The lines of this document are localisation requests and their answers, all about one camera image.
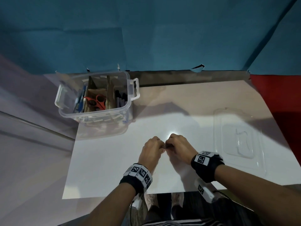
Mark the person's right hand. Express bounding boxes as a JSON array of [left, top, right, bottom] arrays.
[[165, 133, 199, 166]]

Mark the person's left hand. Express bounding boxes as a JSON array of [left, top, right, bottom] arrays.
[[137, 136, 166, 175]]

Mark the clear plastic lid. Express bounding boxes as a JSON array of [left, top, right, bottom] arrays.
[[213, 107, 267, 177]]

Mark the pile of blue white pens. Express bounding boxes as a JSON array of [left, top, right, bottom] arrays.
[[73, 85, 88, 114]]

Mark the clear plastic storage box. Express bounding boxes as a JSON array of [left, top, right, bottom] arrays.
[[54, 71, 140, 121]]

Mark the person's right forearm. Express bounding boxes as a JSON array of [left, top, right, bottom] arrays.
[[214, 164, 301, 226]]

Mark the person's left forearm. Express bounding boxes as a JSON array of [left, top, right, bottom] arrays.
[[77, 182, 137, 226]]

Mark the black wristband with marker tags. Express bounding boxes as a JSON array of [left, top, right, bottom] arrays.
[[191, 151, 225, 183], [119, 163, 153, 195]]

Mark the white shoe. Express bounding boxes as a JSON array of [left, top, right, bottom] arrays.
[[145, 193, 157, 211], [171, 192, 184, 219]]

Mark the brown cardboard divider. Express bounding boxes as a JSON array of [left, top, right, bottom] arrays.
[[84, 75, 117, 113]]

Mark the striped shirt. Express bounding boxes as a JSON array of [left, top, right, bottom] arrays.
[[141, 218, 224, 226]]

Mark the red object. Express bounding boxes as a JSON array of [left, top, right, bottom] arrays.
[[250, 74, 301, 165]]

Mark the blue backdrop cloth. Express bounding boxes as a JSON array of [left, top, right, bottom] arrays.
[[0, 0, 301, 76]]

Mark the black camera cable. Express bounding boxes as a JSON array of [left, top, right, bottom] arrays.
[[129, 200, 135, 226], [213, 190, 233, 200]]

